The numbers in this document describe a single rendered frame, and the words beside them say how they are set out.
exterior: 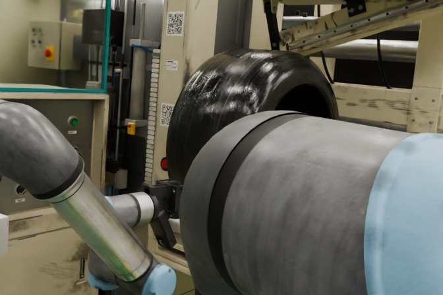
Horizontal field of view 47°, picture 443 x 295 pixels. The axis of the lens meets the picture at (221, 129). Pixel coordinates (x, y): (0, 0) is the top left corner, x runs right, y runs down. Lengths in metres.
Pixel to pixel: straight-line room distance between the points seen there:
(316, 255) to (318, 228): 0.01
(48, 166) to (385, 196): 0.65
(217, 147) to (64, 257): 1.47
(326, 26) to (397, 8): 0.24
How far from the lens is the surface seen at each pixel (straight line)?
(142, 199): 1.14
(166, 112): 1.65
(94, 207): 0.88
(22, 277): 1.69
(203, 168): 0.29
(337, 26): 1.75
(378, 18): 1.69
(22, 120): 0.82
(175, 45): 1.63
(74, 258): 1.77
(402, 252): 0.20
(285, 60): 1.37
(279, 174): 0.25
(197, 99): 1.33
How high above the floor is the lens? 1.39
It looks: 7 degrees down
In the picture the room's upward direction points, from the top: 5 degrees clockwise
